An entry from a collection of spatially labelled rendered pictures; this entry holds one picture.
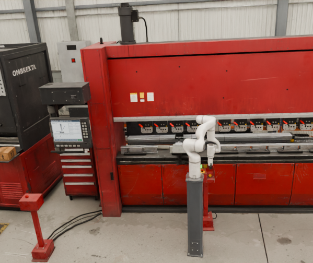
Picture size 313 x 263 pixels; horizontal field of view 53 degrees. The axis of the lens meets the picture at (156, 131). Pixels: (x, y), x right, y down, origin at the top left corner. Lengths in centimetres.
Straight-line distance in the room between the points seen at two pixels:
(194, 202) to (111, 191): 134
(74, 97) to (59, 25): 543
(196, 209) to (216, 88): 147
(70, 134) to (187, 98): 147
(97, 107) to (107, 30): 465
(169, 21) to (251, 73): 433
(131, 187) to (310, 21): 564
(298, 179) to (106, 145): 251
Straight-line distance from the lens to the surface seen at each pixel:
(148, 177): 425
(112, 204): 445
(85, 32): 854
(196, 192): 337
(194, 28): 789
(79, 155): 462
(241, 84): 394
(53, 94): 361
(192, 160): 322
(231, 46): 382
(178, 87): 389
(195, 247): 381
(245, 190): 439
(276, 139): 457
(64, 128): 367
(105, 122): 391
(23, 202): 378
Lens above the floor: 266
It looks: 21 degrees down
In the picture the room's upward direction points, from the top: 3 degrees counter-clockwise
